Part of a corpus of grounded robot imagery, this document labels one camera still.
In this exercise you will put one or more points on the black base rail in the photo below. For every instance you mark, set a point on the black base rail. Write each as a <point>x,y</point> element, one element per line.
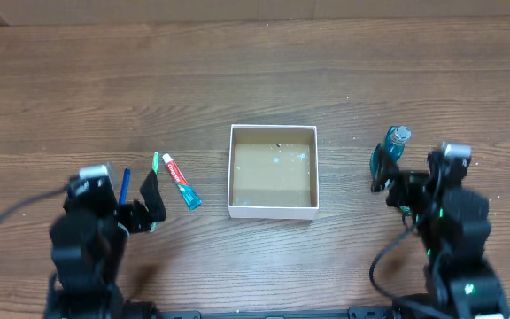
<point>355,312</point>

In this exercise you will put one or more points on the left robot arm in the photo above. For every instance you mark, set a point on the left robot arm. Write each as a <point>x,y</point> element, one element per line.
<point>88,243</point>

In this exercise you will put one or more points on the red Colgate toothpaste tube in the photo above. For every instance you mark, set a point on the red Colgate toothpaste tube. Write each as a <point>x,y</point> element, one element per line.
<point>191,199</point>

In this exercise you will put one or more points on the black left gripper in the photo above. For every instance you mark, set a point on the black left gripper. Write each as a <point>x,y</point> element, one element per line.
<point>132,214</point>

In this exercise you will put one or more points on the white cardboard box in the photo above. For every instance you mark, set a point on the white cardboard box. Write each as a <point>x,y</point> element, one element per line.
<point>273,172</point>

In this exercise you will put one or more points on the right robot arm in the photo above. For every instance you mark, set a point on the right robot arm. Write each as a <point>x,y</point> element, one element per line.
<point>453,224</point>

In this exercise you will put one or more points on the blue mouthwash bottle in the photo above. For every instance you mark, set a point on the blue mouthwash bottle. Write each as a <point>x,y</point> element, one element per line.
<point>393,144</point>

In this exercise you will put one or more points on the green toothbrush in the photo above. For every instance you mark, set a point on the green toothbrush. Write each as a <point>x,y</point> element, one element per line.
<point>154,167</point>

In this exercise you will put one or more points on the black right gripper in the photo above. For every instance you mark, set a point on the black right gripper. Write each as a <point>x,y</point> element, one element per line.
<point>400,191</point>

